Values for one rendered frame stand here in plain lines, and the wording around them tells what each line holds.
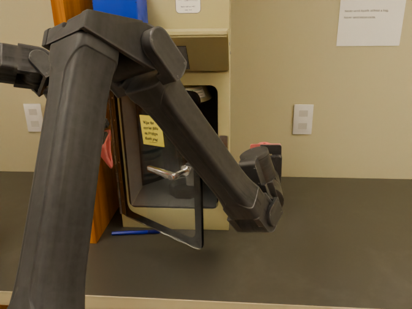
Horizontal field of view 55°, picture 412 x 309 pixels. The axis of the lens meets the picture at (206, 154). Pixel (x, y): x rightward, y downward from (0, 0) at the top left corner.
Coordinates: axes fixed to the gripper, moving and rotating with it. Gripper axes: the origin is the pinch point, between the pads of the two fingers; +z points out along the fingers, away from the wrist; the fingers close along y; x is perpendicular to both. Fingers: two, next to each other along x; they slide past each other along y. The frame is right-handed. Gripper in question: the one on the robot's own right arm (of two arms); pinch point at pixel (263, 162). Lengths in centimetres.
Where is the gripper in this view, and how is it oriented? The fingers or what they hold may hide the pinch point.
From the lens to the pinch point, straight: 95.5
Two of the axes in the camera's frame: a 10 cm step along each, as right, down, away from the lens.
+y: -0.4, -9.3, -3.6
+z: 0.8, -3.7, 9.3
